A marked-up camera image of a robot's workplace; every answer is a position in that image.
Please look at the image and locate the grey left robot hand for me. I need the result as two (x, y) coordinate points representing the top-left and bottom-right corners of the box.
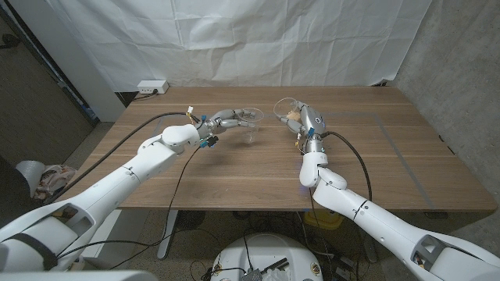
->
(197, 108), (263, 140)

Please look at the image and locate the clear plastic cup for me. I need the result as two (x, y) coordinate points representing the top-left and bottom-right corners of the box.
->
(273, 97), (304, 122)
(237, 107), (265, 144)

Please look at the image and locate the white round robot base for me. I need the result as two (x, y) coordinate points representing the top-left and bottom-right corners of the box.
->
(210, 233), (324, 281)

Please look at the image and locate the white creased backdrop sheet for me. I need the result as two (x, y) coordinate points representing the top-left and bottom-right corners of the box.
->
(46, 0), (433, 93)

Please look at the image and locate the black ribbed round object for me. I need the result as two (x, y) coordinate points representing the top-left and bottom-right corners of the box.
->
(175, 210), (206, 231)

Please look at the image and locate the white table leg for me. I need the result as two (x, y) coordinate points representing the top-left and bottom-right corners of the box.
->
(156, 210), (180, 260)

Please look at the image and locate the grey tape outline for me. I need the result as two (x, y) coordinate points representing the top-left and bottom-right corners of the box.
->
(112, 112), (435, 210)

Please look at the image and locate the black antenna pair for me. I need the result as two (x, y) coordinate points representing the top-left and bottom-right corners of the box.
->
(260, 257), (291, 274)

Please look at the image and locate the grey heat sink module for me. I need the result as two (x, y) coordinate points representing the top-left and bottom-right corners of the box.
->
(241, 268), (263, 281)

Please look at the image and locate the dark felt partition panel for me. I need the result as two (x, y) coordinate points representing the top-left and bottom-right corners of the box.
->
(0, 7), (98, 169)

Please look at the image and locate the white floor power strip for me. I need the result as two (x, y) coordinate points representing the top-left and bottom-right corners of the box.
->
(331, 253), (359, 280)

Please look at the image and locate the grey bubble wrap roll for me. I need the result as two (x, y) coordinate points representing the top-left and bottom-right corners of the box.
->
(15, 159), (46, 200)

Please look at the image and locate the white robot chest cover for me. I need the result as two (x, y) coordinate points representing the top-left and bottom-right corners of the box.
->
(0, 269), (159, 281)

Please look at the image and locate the person in dark trousers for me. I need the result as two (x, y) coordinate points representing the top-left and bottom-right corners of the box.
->
(0, 155), (44, 231)

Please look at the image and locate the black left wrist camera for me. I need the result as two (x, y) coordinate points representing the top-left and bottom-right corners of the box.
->
(198, 134), (220, 149)

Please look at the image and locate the black power strip cable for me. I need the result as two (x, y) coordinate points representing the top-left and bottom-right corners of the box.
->
(132, 89), (159, 101)

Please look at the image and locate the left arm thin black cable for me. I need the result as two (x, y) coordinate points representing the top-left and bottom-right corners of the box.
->
(56, 144), (204, 270)

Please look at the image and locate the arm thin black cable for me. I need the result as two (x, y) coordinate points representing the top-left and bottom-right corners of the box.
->
(306, 186), (333, 281)
(56, 144), (204, 270)

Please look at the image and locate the left arm thick black cable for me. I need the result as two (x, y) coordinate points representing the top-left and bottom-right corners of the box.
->
(42, 112), (196, 206)

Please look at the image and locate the arm thick black cable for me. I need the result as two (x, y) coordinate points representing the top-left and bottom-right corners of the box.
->
(320, 130), (373, 202)
(42, 112), (196, 206)

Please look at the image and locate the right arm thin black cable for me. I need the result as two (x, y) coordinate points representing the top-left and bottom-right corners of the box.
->
(306, 186), (333, 281)

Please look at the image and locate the right arm thick black cable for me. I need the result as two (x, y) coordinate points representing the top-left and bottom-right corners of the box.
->
(320, 130), (373, 202)

